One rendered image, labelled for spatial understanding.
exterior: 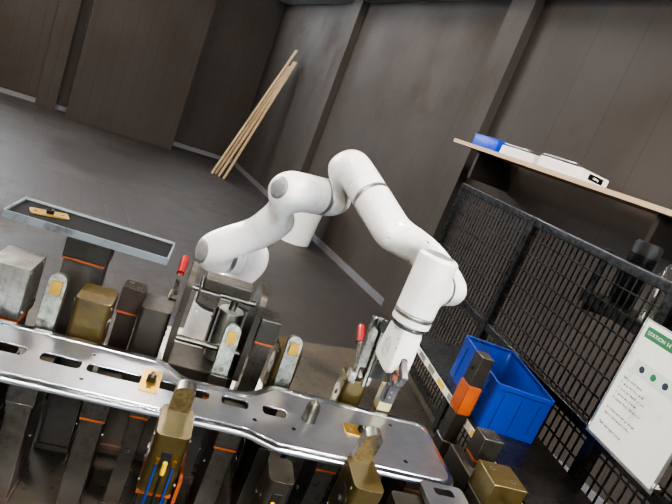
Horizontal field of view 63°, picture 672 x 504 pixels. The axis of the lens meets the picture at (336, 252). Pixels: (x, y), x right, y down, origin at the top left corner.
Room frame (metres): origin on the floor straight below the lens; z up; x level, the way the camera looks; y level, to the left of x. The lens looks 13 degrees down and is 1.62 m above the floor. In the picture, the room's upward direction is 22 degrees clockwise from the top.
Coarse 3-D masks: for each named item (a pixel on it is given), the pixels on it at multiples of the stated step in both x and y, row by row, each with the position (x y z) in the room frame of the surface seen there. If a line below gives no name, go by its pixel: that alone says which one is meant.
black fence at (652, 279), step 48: (480, 192) 2.26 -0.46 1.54; (480, 240) 2.12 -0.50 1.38; (528, 240) 1.82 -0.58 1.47; (576, 240) 1.60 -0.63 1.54; (624, 288) 1.37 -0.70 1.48; (432, 336) 2.16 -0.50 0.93; (480, 336) 1.82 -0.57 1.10; (528, 336) 1.61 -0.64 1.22; (624, 336) 1.30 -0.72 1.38; (432, 384) 1.99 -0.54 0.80; (576, 432) 1.28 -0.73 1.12; (576, 480) 1.21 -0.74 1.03
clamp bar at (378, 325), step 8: (376, 320) 1.25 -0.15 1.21; (384, 320) 1.26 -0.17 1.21; (368, 328) 1.25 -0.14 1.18; (376, 328) 1.22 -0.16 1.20; (384, 328) 1.22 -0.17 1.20; (368, 336) 1.24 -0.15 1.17; (376, 336) 1.25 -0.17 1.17; (368, 344) 1.25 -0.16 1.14; (376, 344) 1.24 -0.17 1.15; (360, 352) 1.24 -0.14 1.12; (368, 352) 1.25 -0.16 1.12; (360, 360) 1.23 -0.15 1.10; (368, 360) 1.24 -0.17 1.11; (368, 368) 1.23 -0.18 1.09
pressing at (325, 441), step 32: (0, 320) 0.98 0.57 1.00; (0, 352) 0.89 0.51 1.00; (32, 352) 0.93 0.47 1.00; (64, 352) 0.96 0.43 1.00; (96, 352) 1.01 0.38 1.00; (128, 352) 1.05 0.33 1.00; (32, 384) 0.84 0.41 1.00; (64, 384) 0.87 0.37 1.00; (96, 384) 0.91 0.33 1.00; (128, 384) 0.94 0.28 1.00; (224, 416) 0.96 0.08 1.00; (256, 416) 1.01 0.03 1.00; (288, 416) 1.05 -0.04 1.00; (320, 416) 1.10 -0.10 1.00; (352, 416) 1.15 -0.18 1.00; (384, 416) 1.21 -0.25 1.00; (288, 448) 0.95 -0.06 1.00; (320, 448) 0.98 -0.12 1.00; (352, 448) 1.03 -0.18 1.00; (384, 448) 1.07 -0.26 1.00; (416, 448) 1.13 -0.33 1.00; (416, 480) 1.01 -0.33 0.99; (448, 480) 1.05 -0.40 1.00
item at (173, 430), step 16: (160, 416) 0.82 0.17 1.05; (176, 416) 0.84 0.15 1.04; (192, 416) 0.86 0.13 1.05; (160, 432) 0.78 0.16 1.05; (176, 432) 0.80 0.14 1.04; (160, 448) 0.78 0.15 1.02; (176, 448) 0.79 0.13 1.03; (144, 464) 0.79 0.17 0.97; (160, 464) 0.78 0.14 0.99; (176, 464) 0.78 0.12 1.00; (144, 480) 0.78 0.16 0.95; (160, 480) 0.78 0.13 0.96; (144, 496) 0.78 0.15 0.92; (160, 496) 0.79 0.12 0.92
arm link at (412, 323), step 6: (396, 306) 1.09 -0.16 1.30; (396, 312) 1.08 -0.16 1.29; (402, 312) 1.07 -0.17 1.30; (396, 318) 1.08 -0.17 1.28; (402, 318) 1.07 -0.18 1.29; (408, 318) 1.06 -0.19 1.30; (414, 318) 1.06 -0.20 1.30; (402, 324) 1.08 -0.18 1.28; (408, 324) 1.06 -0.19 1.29; (414, 324) 1.06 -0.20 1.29; (420, 324) 1.06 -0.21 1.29; (426, 324) 1.07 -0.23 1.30; (414, 330) 1.07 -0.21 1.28; (420, 330) 1.06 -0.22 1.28; (426, 330) 1.08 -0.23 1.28
